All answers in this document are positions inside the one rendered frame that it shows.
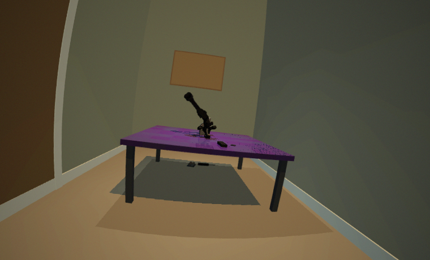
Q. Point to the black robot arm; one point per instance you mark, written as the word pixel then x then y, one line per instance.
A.
pixel 201 113

